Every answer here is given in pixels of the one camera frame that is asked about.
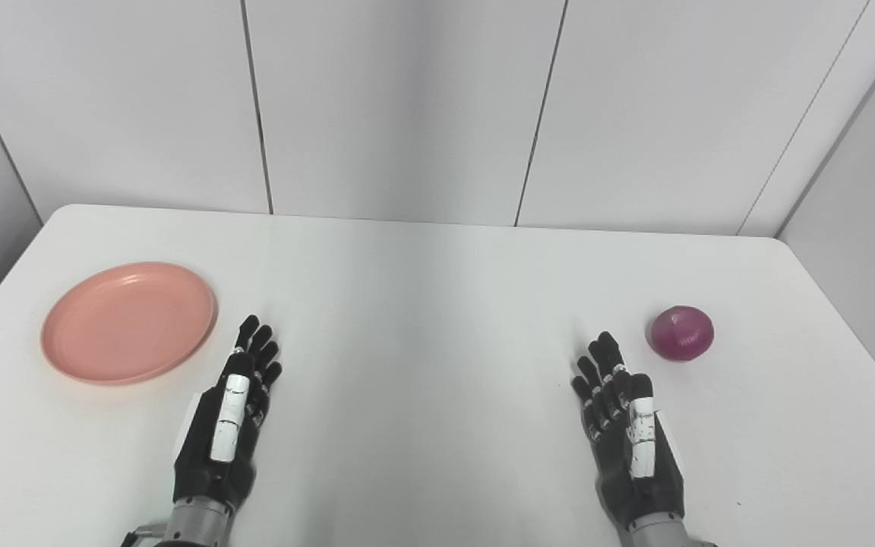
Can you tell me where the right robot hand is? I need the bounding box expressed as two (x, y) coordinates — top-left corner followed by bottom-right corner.
(570, 330), (687, 527)

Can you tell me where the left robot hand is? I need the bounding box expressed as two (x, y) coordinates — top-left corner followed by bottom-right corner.
(172, 315), (283, 512)

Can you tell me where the purple onion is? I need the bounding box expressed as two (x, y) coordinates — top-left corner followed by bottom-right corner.
(646, 305), (715, 362)

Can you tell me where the pink plate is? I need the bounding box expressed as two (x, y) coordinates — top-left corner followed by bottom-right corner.
(40, 262), (218, 386)

